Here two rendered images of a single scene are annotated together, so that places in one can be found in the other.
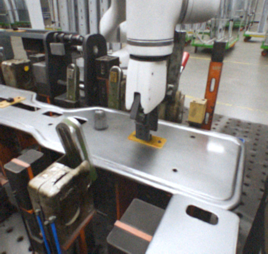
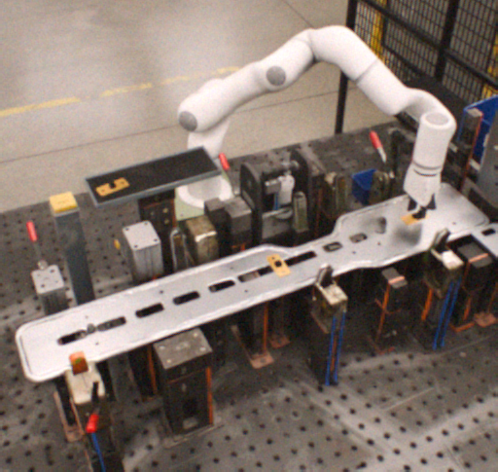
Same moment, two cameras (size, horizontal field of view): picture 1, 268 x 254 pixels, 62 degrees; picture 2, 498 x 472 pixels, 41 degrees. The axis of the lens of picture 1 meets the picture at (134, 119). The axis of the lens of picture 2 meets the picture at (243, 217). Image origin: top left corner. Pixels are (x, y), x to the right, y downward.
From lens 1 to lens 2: 1.82 m
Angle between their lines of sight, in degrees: 45
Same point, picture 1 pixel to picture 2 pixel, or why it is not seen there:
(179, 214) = (484, 238)
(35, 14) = not seen: outside the picture
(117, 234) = (477, 263)
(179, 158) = (445, 216)
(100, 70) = (315, 184)
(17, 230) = (347, 359)
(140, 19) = (440, 157)
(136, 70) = (434, 182)
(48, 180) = (452, 261)
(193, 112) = not seen: hidden behind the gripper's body
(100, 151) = (413, 241)
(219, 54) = not seen: hidden behind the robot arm
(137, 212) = (467, 251)
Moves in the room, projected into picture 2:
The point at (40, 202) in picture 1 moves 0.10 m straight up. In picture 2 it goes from (454, 272) to (462, 245)
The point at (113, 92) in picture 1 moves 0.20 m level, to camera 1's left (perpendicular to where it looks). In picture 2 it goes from (341, 198) to (305, 234)
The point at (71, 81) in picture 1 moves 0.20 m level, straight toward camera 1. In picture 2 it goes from (302, 209) to (369, 226)
